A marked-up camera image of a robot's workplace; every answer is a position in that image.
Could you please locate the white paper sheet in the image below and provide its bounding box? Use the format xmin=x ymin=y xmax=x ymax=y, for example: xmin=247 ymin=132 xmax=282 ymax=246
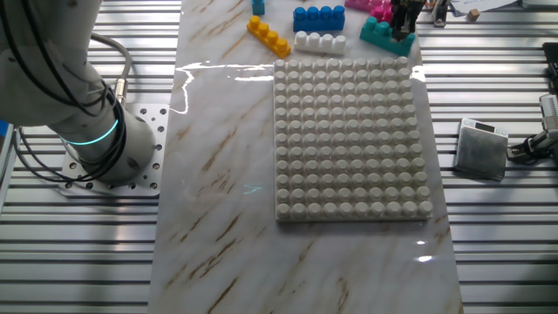
xmin=451 ymin=0 xmax=524 ymax=13

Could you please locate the small silver camera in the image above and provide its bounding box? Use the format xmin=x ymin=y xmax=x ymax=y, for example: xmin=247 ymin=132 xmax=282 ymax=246
xmin=539 ymin=93 xmax=558 ymax=132

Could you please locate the white studded baseplate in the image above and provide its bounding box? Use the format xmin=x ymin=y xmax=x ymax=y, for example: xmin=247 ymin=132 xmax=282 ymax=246
xmin=273 ymin=56 xmax=434 ymax=223

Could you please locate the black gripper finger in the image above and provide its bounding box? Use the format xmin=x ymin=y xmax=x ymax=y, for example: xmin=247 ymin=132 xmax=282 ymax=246
xmin=404 ymin=13 xmax=418 ymax=39
xmin=391 ymin=15 xmax=405 ymax=44

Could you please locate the silver digital scale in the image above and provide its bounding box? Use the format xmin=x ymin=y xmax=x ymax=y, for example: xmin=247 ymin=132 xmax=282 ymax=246
xmin=453 ymin=117 xmax=510 ymax=182

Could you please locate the orange-yellow four-stud block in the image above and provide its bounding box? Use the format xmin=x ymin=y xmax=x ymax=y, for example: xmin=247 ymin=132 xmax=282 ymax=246
xmin=246 ymin=15 xmax=292 ymax=57

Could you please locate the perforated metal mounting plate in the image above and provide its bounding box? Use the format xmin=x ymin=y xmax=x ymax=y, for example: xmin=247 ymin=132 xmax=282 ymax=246
xmin=58 ymin=103 xmax=170 ymax=198

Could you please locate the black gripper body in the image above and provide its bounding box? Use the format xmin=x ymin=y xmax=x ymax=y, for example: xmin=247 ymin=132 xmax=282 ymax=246
xmin=390 ymin=0 xmax=427 ymax=17

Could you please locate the white four-stud block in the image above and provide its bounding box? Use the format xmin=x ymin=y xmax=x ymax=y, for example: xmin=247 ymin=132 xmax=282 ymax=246
xmin=294 ymin=30 xmax=349 ymax=57

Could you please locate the white marble board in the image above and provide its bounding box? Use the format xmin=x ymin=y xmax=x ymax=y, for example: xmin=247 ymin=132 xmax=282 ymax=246
xmin=147 ymin=0 xmax=464 ymax=314

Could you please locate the black box device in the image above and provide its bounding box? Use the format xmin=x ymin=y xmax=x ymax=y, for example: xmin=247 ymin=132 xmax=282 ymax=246
xmin=542 ymin=41 xmax=558 ymax=93

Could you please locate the teal four-stud block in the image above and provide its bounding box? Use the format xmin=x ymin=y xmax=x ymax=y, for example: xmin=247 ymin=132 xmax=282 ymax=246
xmin=359 ymin=16 xmax=417 ymax=58

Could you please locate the magenta three-stud block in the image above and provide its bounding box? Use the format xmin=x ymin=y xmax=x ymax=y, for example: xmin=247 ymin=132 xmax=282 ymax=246
xmin=369 ymin=2 xmax=394 ymax=24

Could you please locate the blue four-stud block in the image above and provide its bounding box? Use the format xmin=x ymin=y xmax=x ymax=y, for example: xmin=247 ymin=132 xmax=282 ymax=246
xmin=292 ymin=4 xmax=346 ymax=33

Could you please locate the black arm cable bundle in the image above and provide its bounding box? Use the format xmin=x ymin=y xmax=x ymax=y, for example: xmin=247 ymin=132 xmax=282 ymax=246
xmin=0 ymin=0 xmax=128 ymax=184

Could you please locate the thick grey cable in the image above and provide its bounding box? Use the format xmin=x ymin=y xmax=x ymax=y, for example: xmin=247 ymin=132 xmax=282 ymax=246
xmin=89 ymin=32 xmax=133 ymax=108

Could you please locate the black camera clamp mount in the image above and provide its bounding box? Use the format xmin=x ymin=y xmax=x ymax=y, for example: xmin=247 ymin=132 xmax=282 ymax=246
xmin=507 ymin=129 xmax=558 ymax=166

